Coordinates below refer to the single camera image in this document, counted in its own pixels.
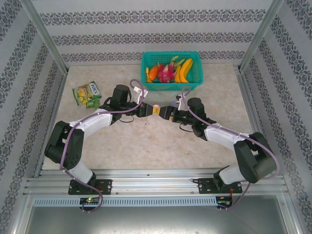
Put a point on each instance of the small green biscuit packet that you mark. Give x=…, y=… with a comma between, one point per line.
x=92, y=104

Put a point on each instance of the small yellow banana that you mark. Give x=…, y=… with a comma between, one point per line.
x=177, y=75

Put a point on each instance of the yellow fruit slice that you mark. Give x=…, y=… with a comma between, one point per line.
x=147, y=74

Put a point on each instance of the green Fox's candy bag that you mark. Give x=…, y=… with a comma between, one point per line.
x=85, y=93

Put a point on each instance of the large orange-yellow banana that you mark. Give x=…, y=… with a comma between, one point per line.
x=185, y=70

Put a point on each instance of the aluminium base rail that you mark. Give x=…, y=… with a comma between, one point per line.
x=156, y=185

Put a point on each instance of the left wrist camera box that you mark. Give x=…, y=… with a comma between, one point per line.
x=143, y=93

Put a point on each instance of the orange papaya half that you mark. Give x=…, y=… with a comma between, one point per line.
x=154, y=72

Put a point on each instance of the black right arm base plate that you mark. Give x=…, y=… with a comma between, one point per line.
x=202, y=186

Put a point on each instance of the aluminium side rail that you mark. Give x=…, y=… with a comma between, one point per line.
x=249, y=97
x=57, y=97

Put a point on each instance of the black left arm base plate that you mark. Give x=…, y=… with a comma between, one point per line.
x=107, y=186

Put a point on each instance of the pink dragon fruit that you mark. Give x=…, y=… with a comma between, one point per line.
x=167, y=72

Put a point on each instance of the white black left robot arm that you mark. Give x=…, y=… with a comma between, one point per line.
x=80, y=171

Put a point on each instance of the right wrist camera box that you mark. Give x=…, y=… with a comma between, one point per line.
x=180, y=103

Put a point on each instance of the grey metal panel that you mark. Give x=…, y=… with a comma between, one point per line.
x=156, y=219

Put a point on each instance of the aluminium frame post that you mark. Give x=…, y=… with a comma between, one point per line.
x=45, y=36
x=259, y=36

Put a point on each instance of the teal plastic basket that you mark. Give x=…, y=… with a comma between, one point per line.
x=195, y=73

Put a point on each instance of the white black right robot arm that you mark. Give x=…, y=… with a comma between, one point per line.
x=224, y=136

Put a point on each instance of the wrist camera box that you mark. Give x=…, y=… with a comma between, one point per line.
x=143, y=93
x=180, y=103

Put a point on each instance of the pink peach toy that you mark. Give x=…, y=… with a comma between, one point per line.
x=156, y=106

